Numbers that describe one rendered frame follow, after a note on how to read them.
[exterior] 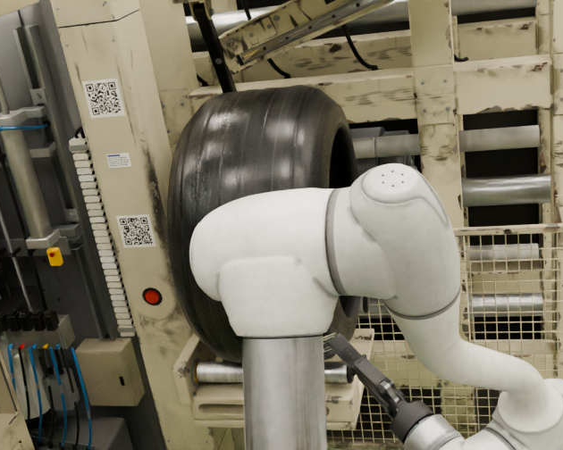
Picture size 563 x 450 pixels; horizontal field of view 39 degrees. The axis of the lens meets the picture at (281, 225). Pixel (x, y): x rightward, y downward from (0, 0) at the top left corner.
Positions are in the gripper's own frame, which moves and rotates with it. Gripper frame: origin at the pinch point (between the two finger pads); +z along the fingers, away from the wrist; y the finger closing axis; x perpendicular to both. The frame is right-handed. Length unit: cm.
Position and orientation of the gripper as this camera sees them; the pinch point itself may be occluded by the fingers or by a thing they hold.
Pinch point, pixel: (346, 352)
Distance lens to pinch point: 149.5
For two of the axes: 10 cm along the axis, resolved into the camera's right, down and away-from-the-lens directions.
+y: 2.3, 5.7, 7.9
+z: -5.8, -5.7, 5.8
